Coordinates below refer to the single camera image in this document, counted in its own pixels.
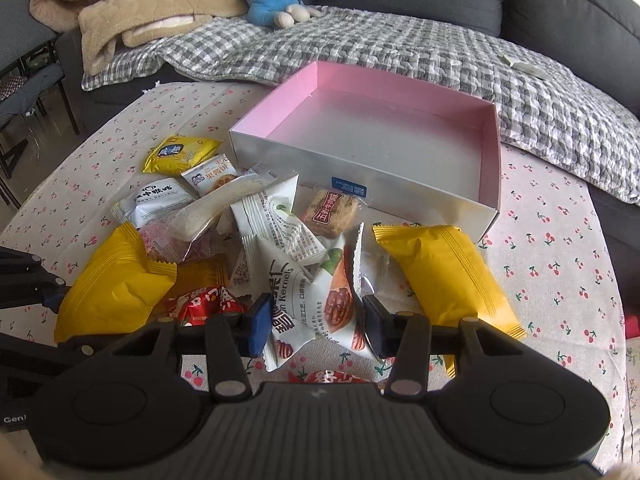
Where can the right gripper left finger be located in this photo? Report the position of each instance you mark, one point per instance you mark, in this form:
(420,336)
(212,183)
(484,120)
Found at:
(228,339)

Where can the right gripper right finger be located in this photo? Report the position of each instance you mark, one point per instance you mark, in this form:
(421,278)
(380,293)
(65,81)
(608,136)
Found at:
(407,339)

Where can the gold wafer bar packet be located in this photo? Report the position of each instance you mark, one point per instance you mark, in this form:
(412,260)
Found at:
(193,275)

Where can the large yellow snack bag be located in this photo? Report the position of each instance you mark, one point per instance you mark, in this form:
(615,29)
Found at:
(117,291)
(448,276)

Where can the white nut kernel packet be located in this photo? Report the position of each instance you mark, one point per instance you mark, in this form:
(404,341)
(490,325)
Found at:
(324,302)

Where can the small red candy packet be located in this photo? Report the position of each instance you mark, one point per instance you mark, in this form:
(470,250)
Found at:
(331,377)

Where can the pink strawberry snack packet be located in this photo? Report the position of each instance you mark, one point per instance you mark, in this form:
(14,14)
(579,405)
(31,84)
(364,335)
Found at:
(161,244)

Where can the clear white pastry packet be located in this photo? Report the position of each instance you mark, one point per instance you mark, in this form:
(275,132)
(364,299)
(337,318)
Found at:
(195,219)

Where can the brown nut bar packet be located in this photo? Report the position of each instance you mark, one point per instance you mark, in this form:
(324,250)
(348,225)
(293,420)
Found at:
(330,213)

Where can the white rice cake packet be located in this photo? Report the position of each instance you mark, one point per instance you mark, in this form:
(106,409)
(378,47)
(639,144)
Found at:
(151,202)

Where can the white orange lotus snack packet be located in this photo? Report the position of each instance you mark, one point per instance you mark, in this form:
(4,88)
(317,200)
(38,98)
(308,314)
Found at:
(211,174)

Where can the pink silver cardboard box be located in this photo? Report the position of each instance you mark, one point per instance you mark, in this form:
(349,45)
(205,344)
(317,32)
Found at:
(418,151)

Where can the yellow cracker packet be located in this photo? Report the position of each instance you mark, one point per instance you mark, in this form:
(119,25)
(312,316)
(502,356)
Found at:
(176,154)

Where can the silver small snack packet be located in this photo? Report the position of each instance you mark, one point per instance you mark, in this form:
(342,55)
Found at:
(381,275)

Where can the grey folding chair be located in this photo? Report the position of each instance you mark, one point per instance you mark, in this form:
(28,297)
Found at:
(29,65)

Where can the grey checkered quilt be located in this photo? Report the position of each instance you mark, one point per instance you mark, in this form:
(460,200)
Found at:
(562,120)

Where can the beige fleece blanket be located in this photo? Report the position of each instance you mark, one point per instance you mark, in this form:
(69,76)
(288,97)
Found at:
(104,24)

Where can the white paper on quilt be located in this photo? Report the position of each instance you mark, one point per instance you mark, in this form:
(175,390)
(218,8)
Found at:
(525,68)

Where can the dark grey sofa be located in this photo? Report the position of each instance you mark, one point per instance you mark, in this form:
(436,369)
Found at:
(450,0)

